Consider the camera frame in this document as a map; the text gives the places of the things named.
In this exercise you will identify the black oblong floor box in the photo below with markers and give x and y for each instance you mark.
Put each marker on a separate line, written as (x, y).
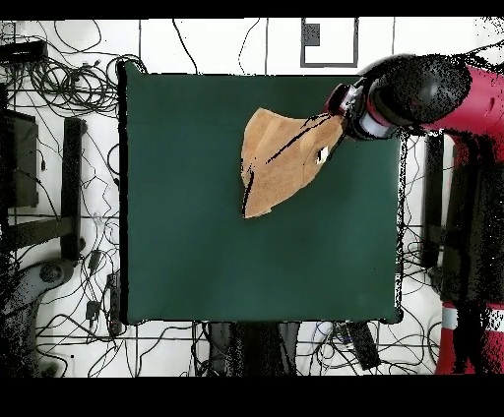
(364, 346)

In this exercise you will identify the flat black box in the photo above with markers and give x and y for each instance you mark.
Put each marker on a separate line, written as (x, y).
(23, 51)

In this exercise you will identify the large black box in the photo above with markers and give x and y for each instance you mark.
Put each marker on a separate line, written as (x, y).
(23, 157)

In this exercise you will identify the tan terry towel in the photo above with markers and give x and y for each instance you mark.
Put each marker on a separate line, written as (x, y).
(275, 177)

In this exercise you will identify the grey square floor marker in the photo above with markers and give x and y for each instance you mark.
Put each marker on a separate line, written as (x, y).
(311, 35)

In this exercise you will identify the small black power adapter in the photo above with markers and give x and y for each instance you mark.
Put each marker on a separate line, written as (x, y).
(93, 310)

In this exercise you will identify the long black power strip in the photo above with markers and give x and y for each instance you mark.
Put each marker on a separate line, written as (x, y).
(115, 299)

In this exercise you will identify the black metal frame bar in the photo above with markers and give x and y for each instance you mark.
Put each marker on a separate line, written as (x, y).
(433, 189)
(73, 177)

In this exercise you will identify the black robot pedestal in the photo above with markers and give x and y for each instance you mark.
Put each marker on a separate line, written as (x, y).
(256, 346)

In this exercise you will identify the office chair base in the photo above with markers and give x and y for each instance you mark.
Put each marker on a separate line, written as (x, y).
(51, 273)

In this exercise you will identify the dark green table cloth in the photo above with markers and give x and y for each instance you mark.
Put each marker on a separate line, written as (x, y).
(177, 196)

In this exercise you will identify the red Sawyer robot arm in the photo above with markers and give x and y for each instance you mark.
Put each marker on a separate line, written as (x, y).
(417, 90)

